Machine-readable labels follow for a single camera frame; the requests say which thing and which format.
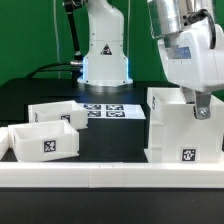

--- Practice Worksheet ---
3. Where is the paper marker sheet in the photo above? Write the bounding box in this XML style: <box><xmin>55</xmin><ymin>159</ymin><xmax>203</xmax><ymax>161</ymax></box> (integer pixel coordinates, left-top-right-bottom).
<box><xmin>81</xmin><ymin>103</ymin><xmax>145</xmax><ymax>120</ymax></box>

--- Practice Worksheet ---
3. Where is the white fence rail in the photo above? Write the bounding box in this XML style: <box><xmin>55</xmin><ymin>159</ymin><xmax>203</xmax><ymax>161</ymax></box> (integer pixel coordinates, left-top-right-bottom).
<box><xmin>0</xmin><ymin>127</ymin><xmax>10</xmax><ymax>160</ymax></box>
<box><xmin>0</xmin><ymin>162</ymin><xmax>224</xmax><ymax>188</ymax></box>

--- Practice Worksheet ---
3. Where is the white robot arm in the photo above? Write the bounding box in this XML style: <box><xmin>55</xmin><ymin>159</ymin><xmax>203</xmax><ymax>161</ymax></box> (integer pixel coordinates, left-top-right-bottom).
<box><xmin>79</xmin><ymin>0</ymin><xmax>224</xmax><ymax>120</ymax></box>

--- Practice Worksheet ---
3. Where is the white fence left rail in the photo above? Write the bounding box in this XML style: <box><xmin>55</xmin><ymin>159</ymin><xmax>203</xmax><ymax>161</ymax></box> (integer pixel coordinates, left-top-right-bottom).
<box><xmin>0</xmin><ymin>127</ymin><xmax>10</xmax><ymax>160</ymax></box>

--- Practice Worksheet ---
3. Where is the white drawer box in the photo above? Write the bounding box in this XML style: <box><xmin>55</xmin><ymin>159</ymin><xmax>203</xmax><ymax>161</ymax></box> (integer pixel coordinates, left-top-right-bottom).
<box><xmin>28</xmin><ymin>100</ymin><xmax>88</xmax><ymax>130</ymax></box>
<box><xmin>9</xmin><ymin>120</ymin><xmax>79</xmax><ymax>162</ymax></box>

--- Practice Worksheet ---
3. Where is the black thick cable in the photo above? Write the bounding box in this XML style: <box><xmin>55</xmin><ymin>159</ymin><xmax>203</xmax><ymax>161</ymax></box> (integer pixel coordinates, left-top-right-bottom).
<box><xmin>24</xmin><ymin>62</ymin><xmax>83</xmax><ymax>80</ymax></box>

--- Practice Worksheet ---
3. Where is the white fence front rail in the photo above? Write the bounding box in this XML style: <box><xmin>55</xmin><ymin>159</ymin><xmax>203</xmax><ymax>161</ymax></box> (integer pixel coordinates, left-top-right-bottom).
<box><xmin>0</xmin><ymin>162</ymin><xmax>224</xmax><ymax>188</ymax></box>

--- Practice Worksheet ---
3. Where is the white drawer cabinet frame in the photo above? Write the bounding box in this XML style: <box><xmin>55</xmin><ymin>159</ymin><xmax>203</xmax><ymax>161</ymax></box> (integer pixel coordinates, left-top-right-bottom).
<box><xmin>146</xmin><ymin>87</ymin><xmax>224</xmax><ymax>163</ymax></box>

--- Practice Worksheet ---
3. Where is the white front drawer box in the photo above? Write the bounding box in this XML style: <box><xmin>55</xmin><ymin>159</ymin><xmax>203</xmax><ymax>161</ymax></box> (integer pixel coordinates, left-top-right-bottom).
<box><xmin>9</xmin><ymin>120</ymin><xmax>79</xmax><ymax>162</ymax></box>

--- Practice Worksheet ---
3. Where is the white rear drawer box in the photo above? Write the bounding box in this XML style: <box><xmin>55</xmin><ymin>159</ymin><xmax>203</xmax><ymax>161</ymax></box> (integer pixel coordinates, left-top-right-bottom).
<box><xmin>28</xmin><ymin>100</ymin><xmax>88</xmax><ymax>130</ymax></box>

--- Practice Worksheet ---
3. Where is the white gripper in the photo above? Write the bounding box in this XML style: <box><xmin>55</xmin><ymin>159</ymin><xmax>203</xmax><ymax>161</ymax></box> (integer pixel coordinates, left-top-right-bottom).
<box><xmin>158</xmin><ymin>24</ymin><xmax>224</xmax><ymax>120</ymax></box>

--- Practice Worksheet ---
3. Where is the thin grey cable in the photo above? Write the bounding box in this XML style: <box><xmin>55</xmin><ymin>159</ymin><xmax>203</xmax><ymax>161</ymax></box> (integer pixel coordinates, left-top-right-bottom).
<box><xmin>53</xmin><ymin>0</ymin><xmax>62</xmax><ymax>80</ymax></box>

